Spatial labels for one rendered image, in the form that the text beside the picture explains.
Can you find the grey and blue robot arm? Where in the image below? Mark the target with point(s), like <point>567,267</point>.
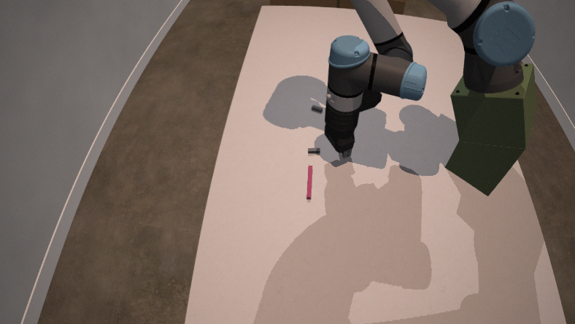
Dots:
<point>494,33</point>

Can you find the pink rod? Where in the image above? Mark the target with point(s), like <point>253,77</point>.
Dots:
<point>309,184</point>

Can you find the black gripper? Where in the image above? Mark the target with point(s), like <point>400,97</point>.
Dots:
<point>341,118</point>

